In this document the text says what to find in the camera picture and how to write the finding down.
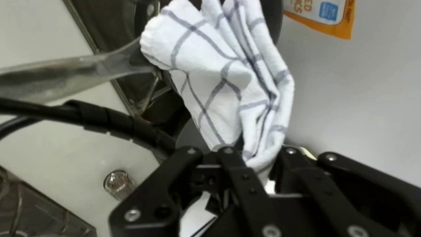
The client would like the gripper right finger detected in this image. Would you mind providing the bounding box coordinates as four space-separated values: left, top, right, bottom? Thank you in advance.
270 146 421 237

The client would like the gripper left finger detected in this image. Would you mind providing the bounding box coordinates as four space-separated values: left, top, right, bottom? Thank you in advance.
108 146 287 237

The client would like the white grey checked kitchen towel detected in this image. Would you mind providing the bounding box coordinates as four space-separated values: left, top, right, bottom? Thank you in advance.
139 0 295 185

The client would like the orange snack packet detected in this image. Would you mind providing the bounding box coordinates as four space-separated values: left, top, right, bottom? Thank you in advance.
283 0 357 40

